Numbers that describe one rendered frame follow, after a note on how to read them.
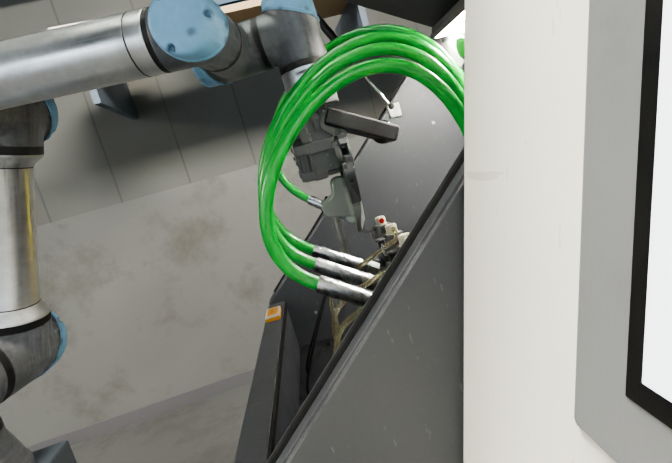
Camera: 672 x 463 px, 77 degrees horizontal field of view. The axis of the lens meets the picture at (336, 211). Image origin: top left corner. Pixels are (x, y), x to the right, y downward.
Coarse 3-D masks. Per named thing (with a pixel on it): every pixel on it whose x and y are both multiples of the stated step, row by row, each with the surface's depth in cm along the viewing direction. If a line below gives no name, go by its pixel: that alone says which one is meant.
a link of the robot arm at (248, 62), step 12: (240, 24) 60; (252, 24) 59; (252, 36) 59; (252, 48) 59; (240, 60) 57; (252, 60) 60; (264, 60) 60; (204, 72) 60; (216, 72) 57; (228, 72) 58; (240, 72) 60; (252, 72) 62; (204, 84) 63; (216, 84) 63
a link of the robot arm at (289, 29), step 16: (272, 0) 58; (288, 0) 58; (304, 0) 59; (256, 16) 60; (272, 16) 59; (288, 16) 58; (304, 16) 58; (272, 32) 58; (288, 32) 58; (304, 32) 58; (320, 32) 61; (272, 48) 59; (288, 48) 59; (304, 48) 59; (320, 48) 60; (272, 64) 62; (288, 64) 60; (304, 64) 59
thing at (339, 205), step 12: (336, 180) 63; (336, 192) 63; (348, 192) 63; (324, 204) 63; (336, 204) 63; (348, 204) 63; (360, 204) 63; (336, 216) 64; (348, 216) 64; (360, 216) 64; (360, 228) 65
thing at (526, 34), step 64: (512, 0) 22; (576, 0) 17; (512, 64) 23; (576, 64) 18; (512, 128) 23; (576, 128) 18; (512, 192) 23; (576, 192) 18; (512, 256) 24; (576, 256) 18; (512, 320) 24; (576, 320) 18; (512, 384) 24; (512, 448) 25; (576, 448) 19
